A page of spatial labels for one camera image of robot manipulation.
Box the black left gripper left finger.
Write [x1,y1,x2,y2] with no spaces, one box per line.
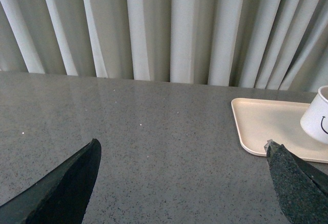
[1,139,101,223]

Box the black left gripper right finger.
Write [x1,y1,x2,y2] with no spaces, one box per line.
[264,139,327,223]

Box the white smiley mug black handle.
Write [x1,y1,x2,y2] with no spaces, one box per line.
[300,86,328,144]

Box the cream rectangular tray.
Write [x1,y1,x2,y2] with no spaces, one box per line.
[231,98,327,164]

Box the white pleated curtain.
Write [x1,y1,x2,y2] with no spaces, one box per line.
[1,0,327,92]

